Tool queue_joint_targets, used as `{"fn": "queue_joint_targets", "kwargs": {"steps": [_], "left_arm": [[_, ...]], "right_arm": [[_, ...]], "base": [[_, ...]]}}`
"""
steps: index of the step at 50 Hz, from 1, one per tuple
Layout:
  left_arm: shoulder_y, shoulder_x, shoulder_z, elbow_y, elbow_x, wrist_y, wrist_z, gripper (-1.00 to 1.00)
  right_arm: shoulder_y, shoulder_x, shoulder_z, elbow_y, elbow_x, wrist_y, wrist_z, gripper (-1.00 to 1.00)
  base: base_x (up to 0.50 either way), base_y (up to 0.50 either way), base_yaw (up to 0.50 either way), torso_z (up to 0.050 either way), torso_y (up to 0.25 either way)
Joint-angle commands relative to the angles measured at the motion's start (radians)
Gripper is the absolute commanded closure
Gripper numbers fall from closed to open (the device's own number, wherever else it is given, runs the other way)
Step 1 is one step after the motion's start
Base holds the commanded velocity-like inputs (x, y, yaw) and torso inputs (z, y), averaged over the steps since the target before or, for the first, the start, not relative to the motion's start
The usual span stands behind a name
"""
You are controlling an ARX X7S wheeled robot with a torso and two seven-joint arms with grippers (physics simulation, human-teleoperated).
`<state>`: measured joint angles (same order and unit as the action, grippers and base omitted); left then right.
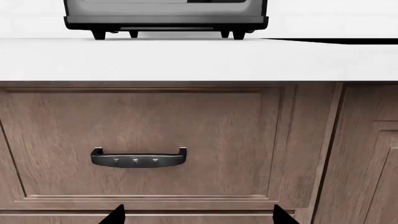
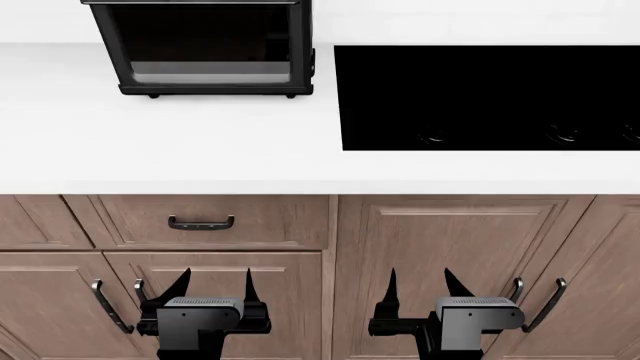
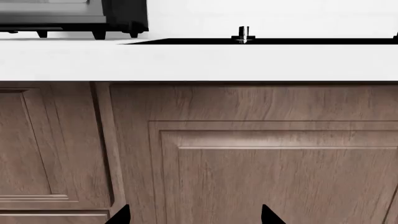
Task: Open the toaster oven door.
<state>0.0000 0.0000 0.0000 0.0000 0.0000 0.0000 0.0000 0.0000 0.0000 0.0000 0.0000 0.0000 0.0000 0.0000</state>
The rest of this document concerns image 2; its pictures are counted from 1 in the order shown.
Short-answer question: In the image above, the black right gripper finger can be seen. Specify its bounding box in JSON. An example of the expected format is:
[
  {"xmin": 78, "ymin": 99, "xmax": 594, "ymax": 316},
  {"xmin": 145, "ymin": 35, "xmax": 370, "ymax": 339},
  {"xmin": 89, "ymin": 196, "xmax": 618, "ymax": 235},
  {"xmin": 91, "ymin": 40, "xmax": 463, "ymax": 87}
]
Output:
[
  {"xmin": 443, "ymin": 267, "xmax": 482, "ymax": 301},
  {"xmin": 373, "ymin": 267, "xmax": 402, "ymax": 321}
]

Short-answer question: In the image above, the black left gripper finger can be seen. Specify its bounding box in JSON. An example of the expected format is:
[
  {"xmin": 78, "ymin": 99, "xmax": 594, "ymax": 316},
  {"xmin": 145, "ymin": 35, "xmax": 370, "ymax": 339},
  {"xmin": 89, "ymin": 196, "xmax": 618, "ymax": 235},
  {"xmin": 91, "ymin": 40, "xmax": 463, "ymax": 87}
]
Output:
[
  {"xmin": 138, "ymin": 267, "xmax": 193, "ymax": 313},
  {"xmin": 242, "ymin": 267, "xmax": 270, "ymax": 315}
]

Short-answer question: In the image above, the wooden cabinet door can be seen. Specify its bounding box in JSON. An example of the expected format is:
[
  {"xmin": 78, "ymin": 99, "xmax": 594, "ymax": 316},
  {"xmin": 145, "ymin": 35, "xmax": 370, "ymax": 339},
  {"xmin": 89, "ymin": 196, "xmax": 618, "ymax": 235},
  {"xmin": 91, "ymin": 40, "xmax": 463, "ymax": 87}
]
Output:
[
  {"xmin": 480, "ymin": 193, "xmax": 640, "ymax": 360},
  {"xmin": 331, "ymin": 193, "xmax": 597, "ymax": 360},
  {"xmin": 0, "ymin": 251, "xmax": 160, "ymax": 360},
  {"xmin": 101, "ymin": 250, "xmax": 325, "ymax": 360}
]

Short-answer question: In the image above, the grey oven tray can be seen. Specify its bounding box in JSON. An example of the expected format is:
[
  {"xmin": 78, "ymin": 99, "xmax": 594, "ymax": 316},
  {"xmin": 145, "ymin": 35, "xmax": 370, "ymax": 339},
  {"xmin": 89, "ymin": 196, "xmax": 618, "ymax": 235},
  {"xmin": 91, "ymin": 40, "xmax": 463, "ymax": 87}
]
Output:
[{"xmin": 130, "ymin": 60, "xmax": 293, "ymax": 86}]

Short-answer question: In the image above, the glass toaster oven door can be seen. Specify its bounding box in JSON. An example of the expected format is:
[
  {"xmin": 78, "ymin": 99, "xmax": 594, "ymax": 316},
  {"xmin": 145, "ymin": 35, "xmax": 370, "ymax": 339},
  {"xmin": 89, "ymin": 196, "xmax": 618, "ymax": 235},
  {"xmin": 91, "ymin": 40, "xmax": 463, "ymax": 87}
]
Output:
[{"xmin": 88, "ymin": 2, "xmax": 302, "ymax": 90}]

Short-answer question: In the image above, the black toaster oven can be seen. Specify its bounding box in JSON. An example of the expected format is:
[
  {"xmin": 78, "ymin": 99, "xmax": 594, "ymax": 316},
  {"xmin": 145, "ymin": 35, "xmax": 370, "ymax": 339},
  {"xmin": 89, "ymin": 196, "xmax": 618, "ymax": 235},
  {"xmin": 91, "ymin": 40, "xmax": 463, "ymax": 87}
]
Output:
[{"xmin": 79, "ymin": 0, "xmax": 317, "ymax": 100}]

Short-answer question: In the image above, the plain wooden drawer front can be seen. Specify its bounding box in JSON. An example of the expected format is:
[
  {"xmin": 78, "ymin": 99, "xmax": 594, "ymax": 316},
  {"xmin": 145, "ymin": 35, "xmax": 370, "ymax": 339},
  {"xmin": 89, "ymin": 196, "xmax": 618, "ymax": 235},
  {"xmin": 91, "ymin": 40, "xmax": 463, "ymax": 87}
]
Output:
[{"xmin": 0, "ymin": 193, "xmax": 96, "ymax": 252}]

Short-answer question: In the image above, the black glass cooktop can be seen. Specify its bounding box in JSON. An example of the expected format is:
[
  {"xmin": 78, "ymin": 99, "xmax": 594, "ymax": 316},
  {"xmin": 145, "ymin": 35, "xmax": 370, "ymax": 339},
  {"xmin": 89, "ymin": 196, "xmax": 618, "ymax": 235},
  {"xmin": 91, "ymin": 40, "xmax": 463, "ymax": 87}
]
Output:
[{"xmin": 332, "ymin": 44, "xmax": 640, "ymax": 153}]

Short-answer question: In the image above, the black drawer handle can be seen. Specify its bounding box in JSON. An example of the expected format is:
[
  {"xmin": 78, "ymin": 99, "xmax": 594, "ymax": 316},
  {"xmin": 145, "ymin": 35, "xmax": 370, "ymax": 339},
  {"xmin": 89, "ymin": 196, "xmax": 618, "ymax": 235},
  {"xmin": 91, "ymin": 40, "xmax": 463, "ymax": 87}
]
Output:
[{"xmin": 167, "ymin": 214, "xmax": 236, "ymax": 231}]

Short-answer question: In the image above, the wooden drawer front with handle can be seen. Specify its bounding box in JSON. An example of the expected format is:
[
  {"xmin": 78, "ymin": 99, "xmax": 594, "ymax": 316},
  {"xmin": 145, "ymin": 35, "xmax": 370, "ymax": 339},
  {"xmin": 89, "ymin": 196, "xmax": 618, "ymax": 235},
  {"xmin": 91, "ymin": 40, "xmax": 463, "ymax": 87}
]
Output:
[{"xmin": 61, "ymin": 193, "xmax": 332, "ymax": 252}]

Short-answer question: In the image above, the black oven door handle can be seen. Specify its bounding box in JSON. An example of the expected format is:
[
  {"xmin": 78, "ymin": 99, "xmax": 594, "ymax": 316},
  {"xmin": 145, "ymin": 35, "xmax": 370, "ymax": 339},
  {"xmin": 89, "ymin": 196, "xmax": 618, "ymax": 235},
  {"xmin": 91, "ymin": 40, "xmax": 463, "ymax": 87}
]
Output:
[{"xmin": 79, "ymin": 0, "xmax": 302, "ymax": 6}]

